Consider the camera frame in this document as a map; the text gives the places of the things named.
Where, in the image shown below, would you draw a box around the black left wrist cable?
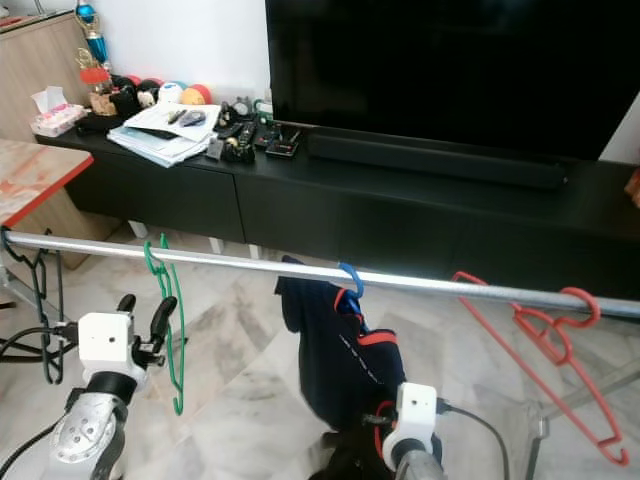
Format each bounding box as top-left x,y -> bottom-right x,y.
0,325 -> 83,480

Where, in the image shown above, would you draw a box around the black box with red trim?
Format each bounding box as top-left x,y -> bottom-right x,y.
265,125 -> 303,161

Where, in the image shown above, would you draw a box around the black soundbar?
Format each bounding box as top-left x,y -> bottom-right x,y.
305,130 -> 569,191

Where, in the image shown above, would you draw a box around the blue plastic hanger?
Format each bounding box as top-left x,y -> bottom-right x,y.
335,261 -> 366,299

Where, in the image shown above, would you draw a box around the marble top folding table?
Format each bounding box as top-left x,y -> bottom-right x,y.
0,138 -> 99,229

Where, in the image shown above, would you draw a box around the green plastic hanger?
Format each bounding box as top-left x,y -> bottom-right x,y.
143,234 -> 189,415

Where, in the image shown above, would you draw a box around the red lidded jar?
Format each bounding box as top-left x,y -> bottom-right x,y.
84,66 -> 121,117

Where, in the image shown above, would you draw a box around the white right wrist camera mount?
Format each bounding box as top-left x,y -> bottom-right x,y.
380,382 -> 439,471

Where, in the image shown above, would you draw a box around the black TV cabinet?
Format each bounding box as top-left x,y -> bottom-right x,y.
50,125 -> 640,296

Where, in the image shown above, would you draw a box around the navy shirt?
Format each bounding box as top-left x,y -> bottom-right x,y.
275,255 -> 406,433

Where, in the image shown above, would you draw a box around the stack of white papers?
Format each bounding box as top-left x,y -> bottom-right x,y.
106,102 -> 223,169

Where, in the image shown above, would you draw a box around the green and white container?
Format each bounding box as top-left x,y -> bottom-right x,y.
253,88 -> 275,125

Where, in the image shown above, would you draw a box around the black plush ball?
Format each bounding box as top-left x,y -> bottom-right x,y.
135,78 -> 163,109

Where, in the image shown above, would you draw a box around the white and blue ball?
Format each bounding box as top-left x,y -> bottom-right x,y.
158,82 -> 185,105

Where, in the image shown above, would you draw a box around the white tissue pack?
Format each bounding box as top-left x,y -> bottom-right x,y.
30,86 -> 88,138

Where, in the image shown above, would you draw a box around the black television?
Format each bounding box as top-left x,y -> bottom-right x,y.
265,0 -> 640,163

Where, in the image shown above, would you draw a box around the orange plush ball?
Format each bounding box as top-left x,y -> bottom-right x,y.
182,84 -> 214,107

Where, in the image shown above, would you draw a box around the silver metal clothes rack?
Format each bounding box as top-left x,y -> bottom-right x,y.
0,229 -> 640,480

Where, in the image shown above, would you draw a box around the blue trophy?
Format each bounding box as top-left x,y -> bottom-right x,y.
75,0 -> 111,67

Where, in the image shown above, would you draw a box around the black wire hanger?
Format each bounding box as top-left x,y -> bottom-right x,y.
5,235 -> 66,386

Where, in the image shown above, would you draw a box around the gold trophy cup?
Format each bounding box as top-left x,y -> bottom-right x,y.
77,48 -> 106,73

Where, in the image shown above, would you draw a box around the red plastic hanger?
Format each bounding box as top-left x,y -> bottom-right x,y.
450,270 -> 623,467

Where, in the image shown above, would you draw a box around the light wooden cabinet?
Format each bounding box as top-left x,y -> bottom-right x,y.
0,10 -> 96,141

